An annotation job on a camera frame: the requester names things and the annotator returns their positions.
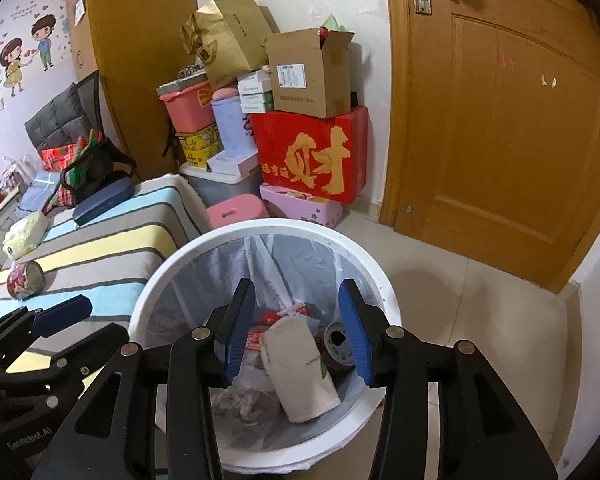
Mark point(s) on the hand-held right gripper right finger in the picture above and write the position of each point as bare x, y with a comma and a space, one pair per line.
362, 335

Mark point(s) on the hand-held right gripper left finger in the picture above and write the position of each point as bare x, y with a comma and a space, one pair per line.
237, 330

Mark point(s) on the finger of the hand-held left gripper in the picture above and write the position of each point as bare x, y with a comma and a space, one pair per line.
60, 316
90, 347

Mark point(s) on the clear plastic bottle red label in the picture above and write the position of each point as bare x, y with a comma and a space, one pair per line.
260, 337

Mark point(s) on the red cartoon drink can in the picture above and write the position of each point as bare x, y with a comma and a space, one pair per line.
332, 355

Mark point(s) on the beige paper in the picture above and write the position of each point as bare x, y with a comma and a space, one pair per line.
300, 375

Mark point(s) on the white round trash bin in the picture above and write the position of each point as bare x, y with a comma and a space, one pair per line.
280, 226

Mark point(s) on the red patterned drink can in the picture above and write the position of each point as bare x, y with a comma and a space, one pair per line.
25, 280

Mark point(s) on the clear plastic bin liner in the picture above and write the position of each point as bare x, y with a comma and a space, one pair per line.
290, 270

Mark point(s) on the yellow-green tissue pack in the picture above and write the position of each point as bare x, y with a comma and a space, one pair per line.
25, 235

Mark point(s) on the striped bed sheet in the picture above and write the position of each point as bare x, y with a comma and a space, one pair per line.
120, 240

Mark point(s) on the pink plastic stool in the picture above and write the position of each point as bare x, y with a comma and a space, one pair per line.
235, 210

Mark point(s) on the blue glasses case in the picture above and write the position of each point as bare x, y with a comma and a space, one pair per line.
102, 202

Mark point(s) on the light blue folded cloth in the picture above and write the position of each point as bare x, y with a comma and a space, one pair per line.
40, 192

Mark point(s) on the purple floral box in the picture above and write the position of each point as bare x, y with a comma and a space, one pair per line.
300, 210

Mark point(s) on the grey storage bin white lid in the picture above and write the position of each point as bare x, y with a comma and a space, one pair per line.
215, 187

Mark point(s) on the black bag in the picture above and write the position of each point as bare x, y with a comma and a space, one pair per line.
100, 170

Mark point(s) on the red plaid bag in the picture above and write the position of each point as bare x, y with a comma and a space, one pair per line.
57, 152

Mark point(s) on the white flat open box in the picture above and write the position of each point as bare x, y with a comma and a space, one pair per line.
230, 164

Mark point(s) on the yellow printed box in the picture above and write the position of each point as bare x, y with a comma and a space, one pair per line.
197, 147

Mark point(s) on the red gold-print box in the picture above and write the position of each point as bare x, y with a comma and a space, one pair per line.
275, 140

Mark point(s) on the grey quilted cushion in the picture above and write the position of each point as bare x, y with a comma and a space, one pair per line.
55, 115

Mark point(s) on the lavender container pink lid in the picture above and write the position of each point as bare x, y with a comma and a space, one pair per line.
230, 125

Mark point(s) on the small white carton box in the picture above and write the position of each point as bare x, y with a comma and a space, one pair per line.
256, 108
255, 97
254, 81

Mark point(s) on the pink storage bin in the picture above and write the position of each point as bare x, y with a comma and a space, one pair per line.
187, 112

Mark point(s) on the wooden door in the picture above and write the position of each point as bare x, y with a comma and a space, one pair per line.
505, 135

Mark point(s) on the open cardboard box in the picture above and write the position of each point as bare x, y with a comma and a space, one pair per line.
325, 85

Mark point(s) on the grey patterned flat box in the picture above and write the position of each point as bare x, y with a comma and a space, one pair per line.
180, 82

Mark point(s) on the wooden wardrobe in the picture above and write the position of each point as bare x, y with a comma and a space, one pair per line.
135, 60

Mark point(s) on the brown paper bag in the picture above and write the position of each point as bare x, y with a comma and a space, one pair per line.
240, 40

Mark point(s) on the green paper card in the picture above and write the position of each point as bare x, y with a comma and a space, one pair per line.
332, 22

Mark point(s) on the cartoon wall sticker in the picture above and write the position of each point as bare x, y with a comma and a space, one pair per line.
15, 60

